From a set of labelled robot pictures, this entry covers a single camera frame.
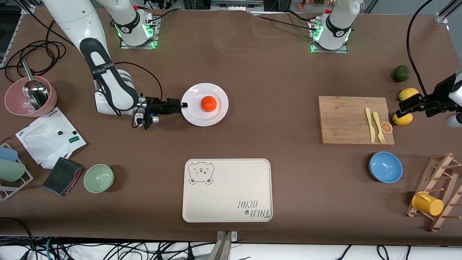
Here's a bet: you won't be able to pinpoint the pale green bowl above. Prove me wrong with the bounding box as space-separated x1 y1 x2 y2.
83 164 115 194

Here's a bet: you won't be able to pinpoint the aluminium profile bar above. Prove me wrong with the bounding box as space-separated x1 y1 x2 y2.
435 0 462 24

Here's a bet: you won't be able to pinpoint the wooden cutting board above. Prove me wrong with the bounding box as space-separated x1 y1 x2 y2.
318 96 395 145

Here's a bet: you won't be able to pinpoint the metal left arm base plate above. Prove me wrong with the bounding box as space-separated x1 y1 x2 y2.
309 18 349 54

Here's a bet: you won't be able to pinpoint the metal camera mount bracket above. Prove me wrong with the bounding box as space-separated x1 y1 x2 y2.
208 230 239 260

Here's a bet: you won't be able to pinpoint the sage green cup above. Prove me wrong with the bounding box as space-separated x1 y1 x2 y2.
0 159 26 182

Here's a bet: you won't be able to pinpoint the yellow plastic knife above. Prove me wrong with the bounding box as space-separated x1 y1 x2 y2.
365 107 376 143

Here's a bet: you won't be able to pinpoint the light blue cup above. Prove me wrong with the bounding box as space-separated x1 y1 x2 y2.
0 146 18 162

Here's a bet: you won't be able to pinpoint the yellow mug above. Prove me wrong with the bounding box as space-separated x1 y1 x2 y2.
412 191 444 216

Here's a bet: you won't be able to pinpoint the blue bowl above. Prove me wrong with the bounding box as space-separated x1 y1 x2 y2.
369 151 403 183

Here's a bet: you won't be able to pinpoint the grey metal frame rail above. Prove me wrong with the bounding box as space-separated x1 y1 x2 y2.
210 0 265 12

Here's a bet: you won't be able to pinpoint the white round plate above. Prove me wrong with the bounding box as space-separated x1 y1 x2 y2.
180 83 229 127

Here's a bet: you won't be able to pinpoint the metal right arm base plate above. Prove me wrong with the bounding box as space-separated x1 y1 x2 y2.
119 16 160 49

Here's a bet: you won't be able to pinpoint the wooden drying rack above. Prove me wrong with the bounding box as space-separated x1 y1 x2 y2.
406 153 462 232

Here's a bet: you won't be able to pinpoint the coiled black cable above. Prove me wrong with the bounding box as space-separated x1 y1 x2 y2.
0 39 67 83

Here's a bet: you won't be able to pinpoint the yellow lemon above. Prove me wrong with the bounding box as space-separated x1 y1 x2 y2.
392 112 413 126
399 88 420 102

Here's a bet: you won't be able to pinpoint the white wire cup rack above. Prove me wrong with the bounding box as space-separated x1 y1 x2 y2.
0 143 34 201

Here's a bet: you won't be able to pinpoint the pink bowl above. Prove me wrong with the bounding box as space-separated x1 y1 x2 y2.
4 75 58 117

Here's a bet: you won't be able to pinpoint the dark grey folded cloth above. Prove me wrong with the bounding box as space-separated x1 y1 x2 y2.
43 157 84 196

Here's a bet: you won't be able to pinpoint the dark green lime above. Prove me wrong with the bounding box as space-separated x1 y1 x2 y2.
393 65 411 83

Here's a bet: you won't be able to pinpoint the white plastic bag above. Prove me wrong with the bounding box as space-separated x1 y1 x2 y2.
15 107 87 169

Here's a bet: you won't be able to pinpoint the cream tray with bear print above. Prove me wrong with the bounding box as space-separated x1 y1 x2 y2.
182 158 273 223

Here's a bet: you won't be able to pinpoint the yellow plastic fork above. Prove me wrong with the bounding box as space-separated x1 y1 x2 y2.
372 112 386 144

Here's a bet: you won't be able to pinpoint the metal scoop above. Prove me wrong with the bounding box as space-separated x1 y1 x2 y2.
21 61 50 111

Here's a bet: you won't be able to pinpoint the orange mandarin fruit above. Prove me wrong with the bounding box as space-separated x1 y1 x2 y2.
201 96 218 112

